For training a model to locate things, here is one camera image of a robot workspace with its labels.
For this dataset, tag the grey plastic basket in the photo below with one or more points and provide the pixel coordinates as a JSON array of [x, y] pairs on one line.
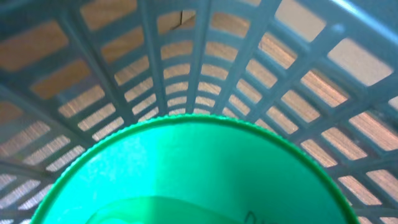
[[320, 74]]

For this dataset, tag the green lid jar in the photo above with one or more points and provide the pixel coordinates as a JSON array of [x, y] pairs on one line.
[[194, 169]]

